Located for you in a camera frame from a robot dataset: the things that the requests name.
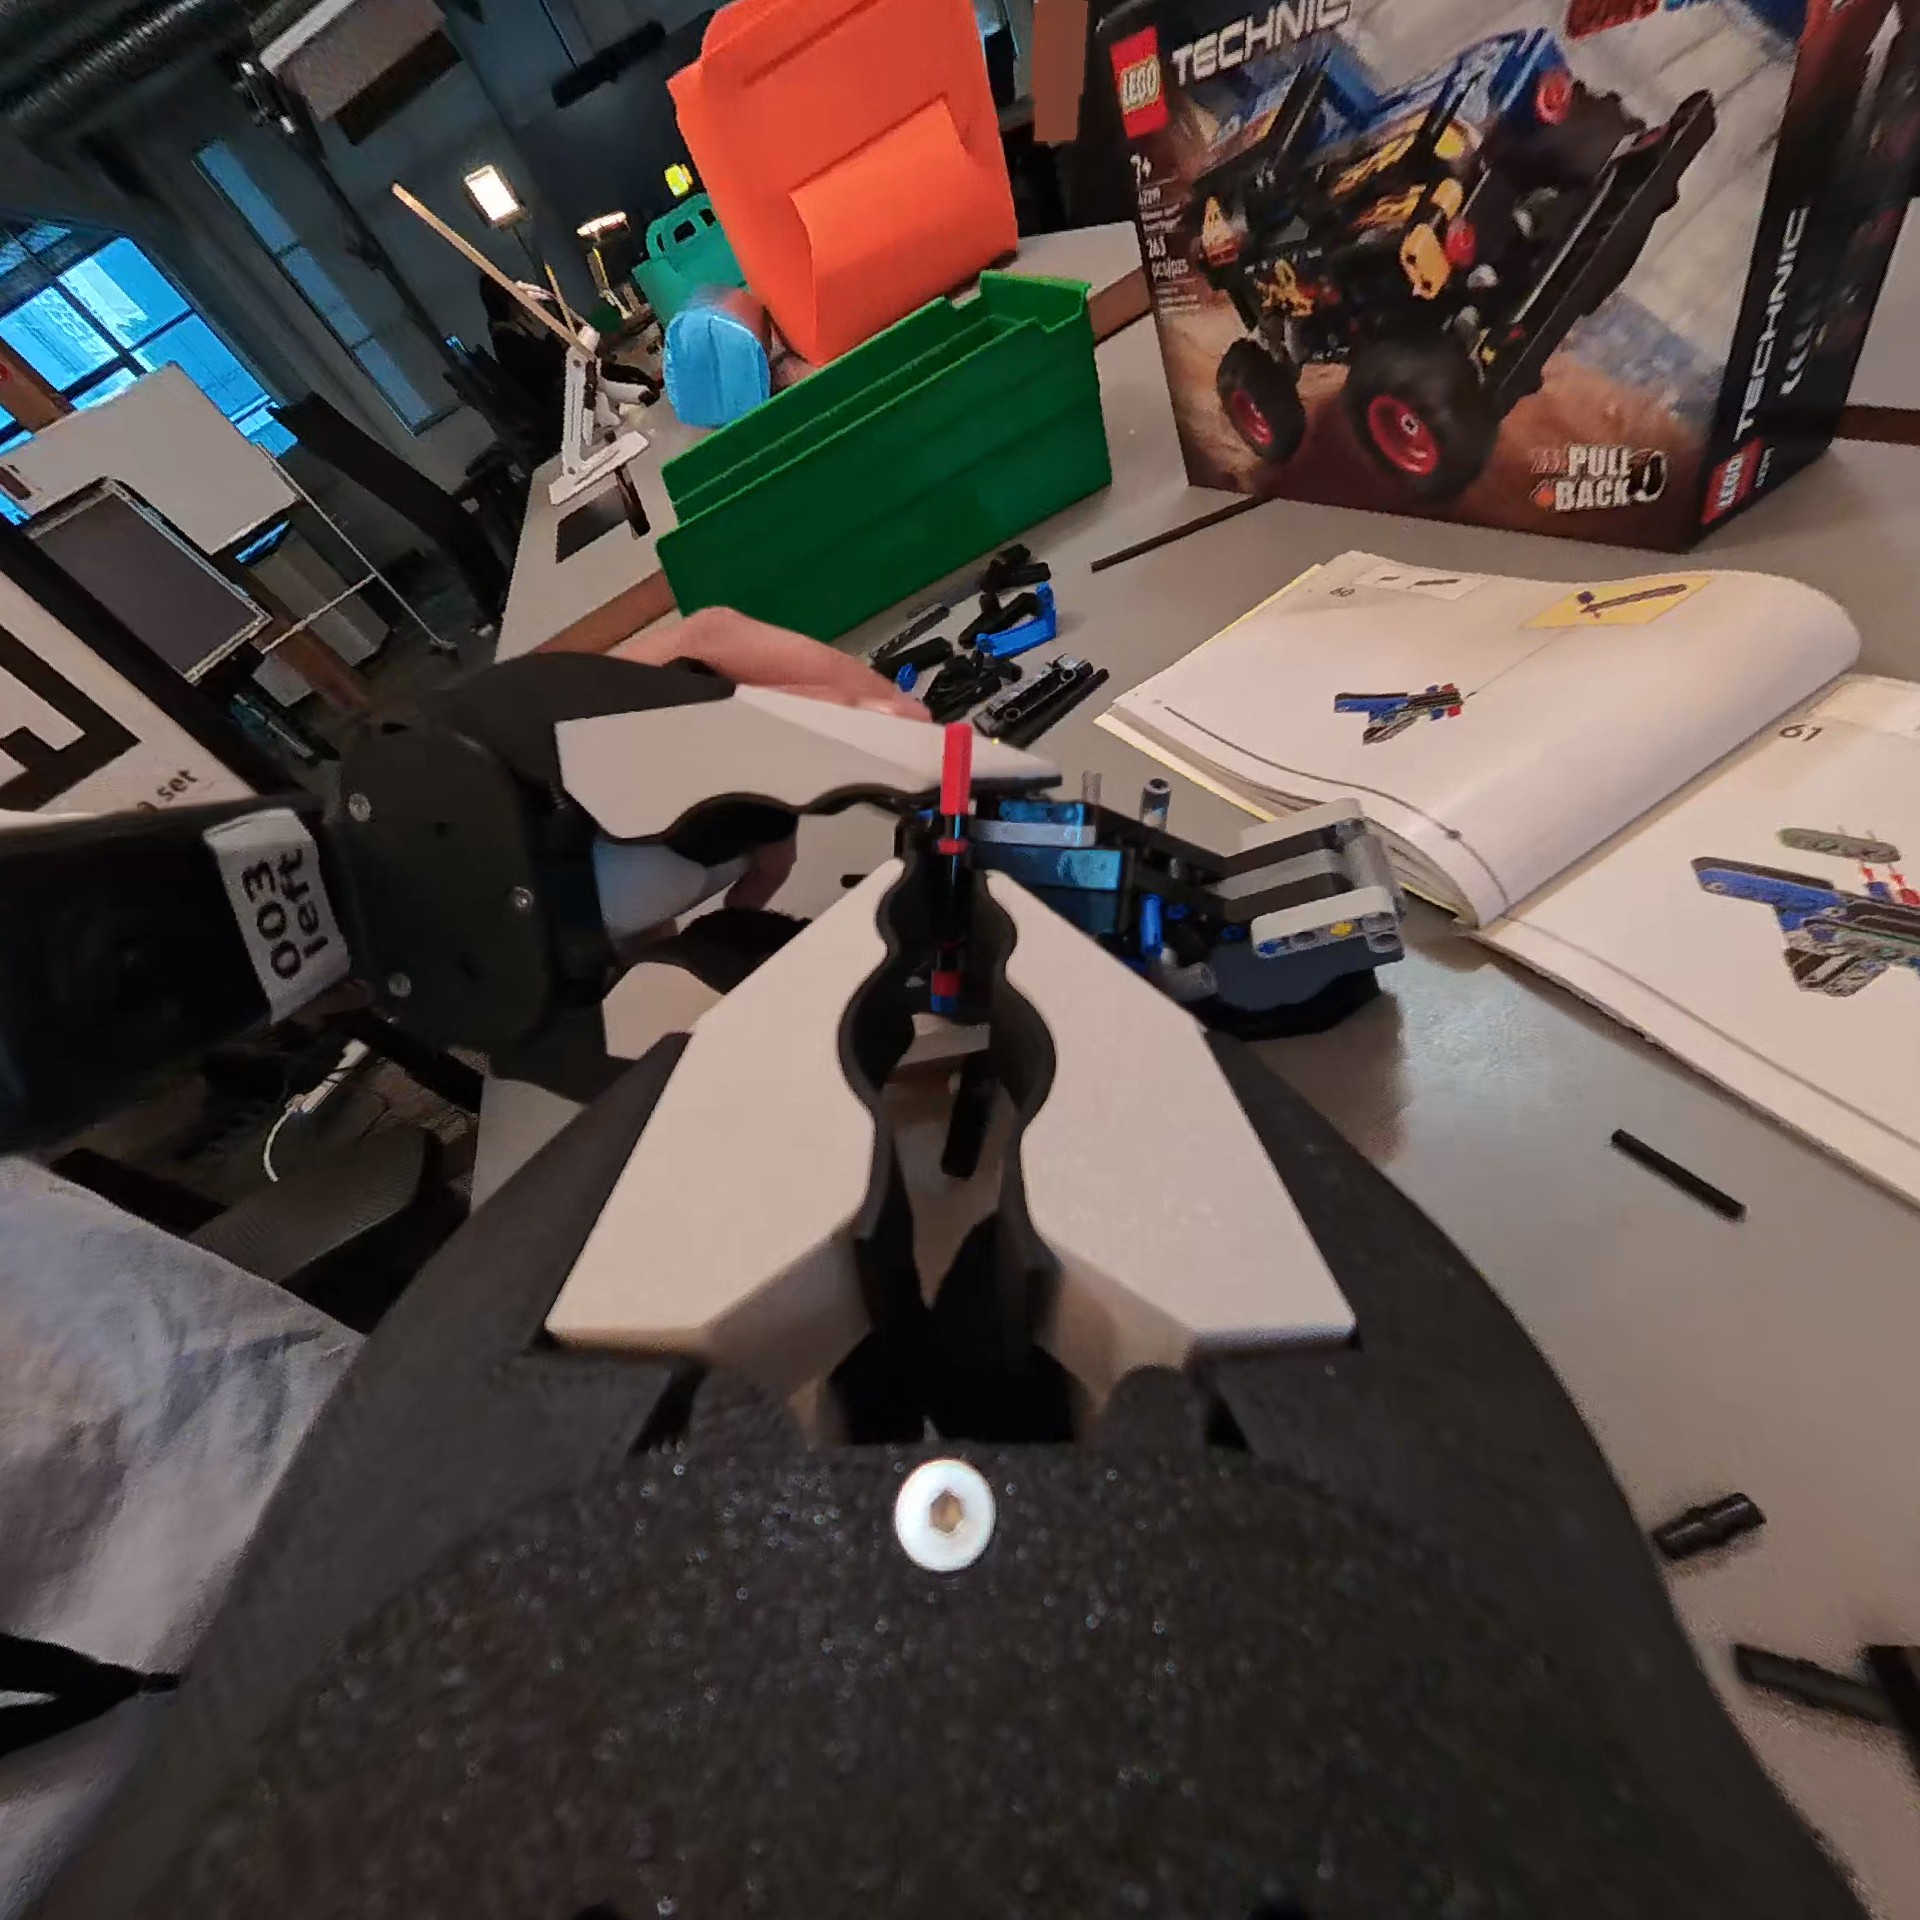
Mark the pile of black lego pieces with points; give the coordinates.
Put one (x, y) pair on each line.
(1036, 698)

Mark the black white marker sign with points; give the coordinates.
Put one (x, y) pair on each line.
(105, 734)

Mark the small lamp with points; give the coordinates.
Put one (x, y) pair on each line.
(492, 196)

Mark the green basket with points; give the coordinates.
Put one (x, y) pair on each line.
(699, 256)

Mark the whiteboard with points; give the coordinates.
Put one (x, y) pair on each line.
(150, 451)

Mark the red lego axle pin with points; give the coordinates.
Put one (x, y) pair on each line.
(953, 780)

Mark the blue lego connector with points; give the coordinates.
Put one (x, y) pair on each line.
(1032, 623)

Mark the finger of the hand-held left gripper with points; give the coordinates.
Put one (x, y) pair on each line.
(647, 888)
(781, 743)

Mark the wooden stick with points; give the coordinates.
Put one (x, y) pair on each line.
(487, 265)

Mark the thin dark rod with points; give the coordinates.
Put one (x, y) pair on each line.
(1178, 533)

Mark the blue cylinder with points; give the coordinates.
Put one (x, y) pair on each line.
(717, 368)

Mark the lego set box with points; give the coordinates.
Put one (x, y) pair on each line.
(1500, 271)

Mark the green plastic bin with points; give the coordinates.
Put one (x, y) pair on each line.
(901, 480)

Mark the short black lego axle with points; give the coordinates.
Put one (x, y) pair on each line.
(1682, 1173)

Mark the orange plastic container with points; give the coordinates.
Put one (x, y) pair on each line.
(854, 181)

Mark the person's left hand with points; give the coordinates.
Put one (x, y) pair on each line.
(767, 659)

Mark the black lego pin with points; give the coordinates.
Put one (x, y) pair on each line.
(1711, 1525)
(1901, 1686)
(1809, 1685)

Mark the white stand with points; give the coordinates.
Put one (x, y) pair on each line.
(590, 436)

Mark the flat screen monitor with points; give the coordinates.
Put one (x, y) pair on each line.
(150, 579)

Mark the lego instruction booklet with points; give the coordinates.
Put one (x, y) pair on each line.
(1576, 722)

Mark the black blue lego chassis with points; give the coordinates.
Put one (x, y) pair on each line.
(1304, 900)

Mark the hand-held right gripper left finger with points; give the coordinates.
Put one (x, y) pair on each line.
(722, 1185)

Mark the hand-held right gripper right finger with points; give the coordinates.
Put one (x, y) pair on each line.
(1169, 1185)

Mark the window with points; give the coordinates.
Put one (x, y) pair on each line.
(89, 324)

